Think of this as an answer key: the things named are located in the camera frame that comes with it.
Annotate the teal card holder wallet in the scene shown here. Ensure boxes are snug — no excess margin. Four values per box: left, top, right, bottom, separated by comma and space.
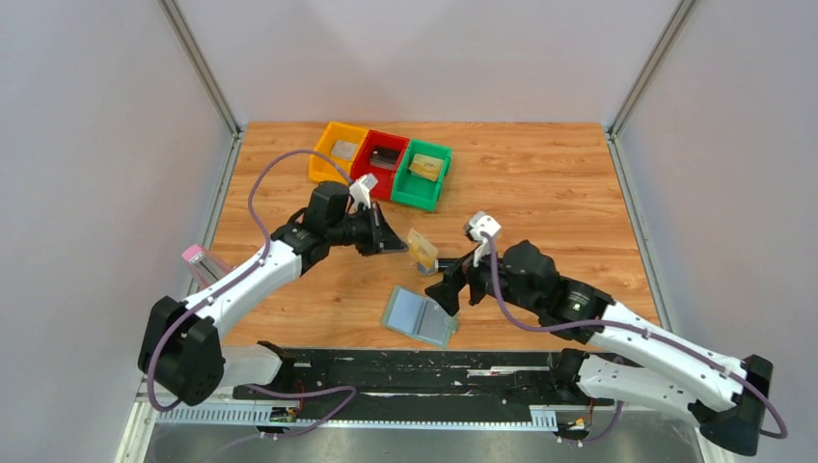
381, 286, 458, 348

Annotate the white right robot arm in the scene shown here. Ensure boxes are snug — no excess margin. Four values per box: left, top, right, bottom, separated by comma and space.
425, 240, 781, 456

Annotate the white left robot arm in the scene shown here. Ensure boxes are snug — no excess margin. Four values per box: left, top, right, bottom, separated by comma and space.
137, 175, 407, 406

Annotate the black VIP card stack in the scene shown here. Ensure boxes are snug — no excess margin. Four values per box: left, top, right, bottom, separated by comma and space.
369, 146, 401, 171

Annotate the silver VIP card stack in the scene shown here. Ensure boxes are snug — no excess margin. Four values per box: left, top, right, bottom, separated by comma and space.
330, 140, 359, 162

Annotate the gold VIP card stack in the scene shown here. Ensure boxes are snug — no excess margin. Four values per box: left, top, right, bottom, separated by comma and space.
408, 153, 444, 181

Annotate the black handheld microphone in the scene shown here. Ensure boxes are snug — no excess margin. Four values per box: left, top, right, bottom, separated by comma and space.
416, 257, 469, 276

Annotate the green plastic bin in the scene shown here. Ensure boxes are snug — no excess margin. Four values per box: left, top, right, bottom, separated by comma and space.
391, 139, 452, 211

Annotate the red plastic bin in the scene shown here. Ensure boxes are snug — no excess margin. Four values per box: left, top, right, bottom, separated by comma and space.
350, 130, 409, 201

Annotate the yellow plastic bin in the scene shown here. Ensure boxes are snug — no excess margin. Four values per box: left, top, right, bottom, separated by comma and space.
308, 122, 369, 183

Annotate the pink metronome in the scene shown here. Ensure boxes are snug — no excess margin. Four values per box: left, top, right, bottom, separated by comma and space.
181, 244, 232, 288

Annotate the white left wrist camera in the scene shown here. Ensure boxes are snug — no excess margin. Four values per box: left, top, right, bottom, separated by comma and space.
349, 174, 378, 212

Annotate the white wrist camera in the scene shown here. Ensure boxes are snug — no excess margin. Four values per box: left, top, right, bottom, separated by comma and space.
464, 210, 502, 267
349, 174, 378, 212

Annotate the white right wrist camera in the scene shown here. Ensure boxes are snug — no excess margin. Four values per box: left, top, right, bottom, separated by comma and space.
464, 210, 502, 267

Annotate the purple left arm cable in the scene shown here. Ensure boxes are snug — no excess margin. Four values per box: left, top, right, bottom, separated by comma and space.
145, 149, 357, 442

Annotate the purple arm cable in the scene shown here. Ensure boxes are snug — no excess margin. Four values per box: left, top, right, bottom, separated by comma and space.
145, 149, 357, 442
480, 231, 788, 448

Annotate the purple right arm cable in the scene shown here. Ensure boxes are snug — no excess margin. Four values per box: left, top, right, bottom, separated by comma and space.
480, 231, 788, 448

